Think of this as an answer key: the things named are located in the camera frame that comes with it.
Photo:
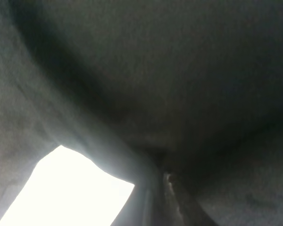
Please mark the black printed t-shirt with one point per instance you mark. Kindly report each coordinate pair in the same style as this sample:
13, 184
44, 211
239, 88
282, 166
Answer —
182, 98

